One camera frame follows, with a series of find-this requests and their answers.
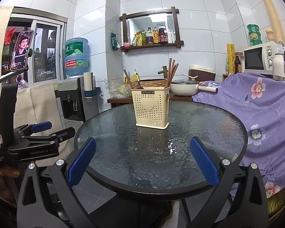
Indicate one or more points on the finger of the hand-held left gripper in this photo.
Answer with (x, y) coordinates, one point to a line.
(61, 134)
(41, 126)

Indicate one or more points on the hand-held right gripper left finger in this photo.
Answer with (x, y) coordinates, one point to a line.
(82, 161)

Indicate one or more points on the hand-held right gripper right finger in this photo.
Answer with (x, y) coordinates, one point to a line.
(204, 161)

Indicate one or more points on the cream plastic utensil holder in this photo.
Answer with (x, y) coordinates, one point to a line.
(148, 114)

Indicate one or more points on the dark chopstick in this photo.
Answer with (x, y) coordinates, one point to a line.
(173, 79)

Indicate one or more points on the brown wooden chopstick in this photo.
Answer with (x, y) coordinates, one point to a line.
(173, 74)
(169, 72)
(167, 80)

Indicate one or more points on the person's left forearm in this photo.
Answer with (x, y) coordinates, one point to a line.
(2, 213)

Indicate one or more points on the person's left hand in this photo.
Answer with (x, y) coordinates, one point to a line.
(2, 180)

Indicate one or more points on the grey water dispenser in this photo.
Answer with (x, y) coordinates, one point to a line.
(71, 99)

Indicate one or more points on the green cup holder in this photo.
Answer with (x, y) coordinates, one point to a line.
(92, 93)

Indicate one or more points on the white paper cup stack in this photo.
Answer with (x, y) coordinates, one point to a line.
(87, 82)

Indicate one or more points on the smartphone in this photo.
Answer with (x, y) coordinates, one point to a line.
(21, 49)

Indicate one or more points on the wooden side table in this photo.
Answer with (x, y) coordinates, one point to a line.
(120, 102)

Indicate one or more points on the clear plastic bag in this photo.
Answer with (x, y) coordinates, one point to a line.
(117, 90)

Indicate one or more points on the window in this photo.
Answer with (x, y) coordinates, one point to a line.
(45, 52)

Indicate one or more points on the person's leg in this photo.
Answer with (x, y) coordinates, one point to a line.
(152, 216)

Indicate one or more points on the purple floral cloth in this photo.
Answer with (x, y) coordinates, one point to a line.
(263, 114)

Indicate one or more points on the white frying pan with lid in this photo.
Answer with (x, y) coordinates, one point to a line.
(182, 87)

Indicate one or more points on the blue water jug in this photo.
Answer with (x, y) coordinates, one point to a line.
(76, 57)

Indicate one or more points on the white rice paddle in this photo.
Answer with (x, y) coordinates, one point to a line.
(190, 76)

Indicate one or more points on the wooden box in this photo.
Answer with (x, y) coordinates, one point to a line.
(225, 77)

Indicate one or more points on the yellow green bag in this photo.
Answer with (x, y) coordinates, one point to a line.
(280, 204)

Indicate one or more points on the brown white rice cooker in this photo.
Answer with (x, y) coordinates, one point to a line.
(201, 72)

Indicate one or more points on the yellow soap bottle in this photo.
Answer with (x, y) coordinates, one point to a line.
(134, 77)

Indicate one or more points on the woven sink basin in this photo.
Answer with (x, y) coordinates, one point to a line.
(152, 83)

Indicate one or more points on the small clear bottle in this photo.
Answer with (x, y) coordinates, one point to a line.
(227, 68)

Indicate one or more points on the bronze faucet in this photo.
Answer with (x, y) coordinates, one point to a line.
(163, 72)

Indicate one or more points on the brown glass bottle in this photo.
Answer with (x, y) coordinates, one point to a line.
(237, 65)

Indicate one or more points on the yellow wrapped roll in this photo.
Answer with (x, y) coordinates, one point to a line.
(230, 58)

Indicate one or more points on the green packet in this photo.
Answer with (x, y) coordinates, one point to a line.
(114, 41)

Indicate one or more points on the pink bowl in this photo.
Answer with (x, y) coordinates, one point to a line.
(127, 45)

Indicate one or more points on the white microwave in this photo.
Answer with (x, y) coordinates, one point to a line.
(256, 59)

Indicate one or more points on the wooden mirror shelf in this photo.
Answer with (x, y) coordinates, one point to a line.
(123, 28)

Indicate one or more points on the white thermos kettle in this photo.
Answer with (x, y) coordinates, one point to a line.
(280, 64)

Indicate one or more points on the white squeeze bottle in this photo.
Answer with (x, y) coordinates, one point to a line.
(173, 38)
(169, 37)

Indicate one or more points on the purple label bottle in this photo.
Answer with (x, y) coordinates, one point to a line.
(149, 38)

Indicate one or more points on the dark soy sauce bottle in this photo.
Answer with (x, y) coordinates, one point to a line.
(163, 35)

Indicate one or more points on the orange label bottle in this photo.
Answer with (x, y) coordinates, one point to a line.
(156, 36)

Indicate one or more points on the yellow lidded jar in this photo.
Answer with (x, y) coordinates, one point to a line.
(269, 35)

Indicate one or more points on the tall yellow paper cup stack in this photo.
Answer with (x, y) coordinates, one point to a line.
(272, 14)

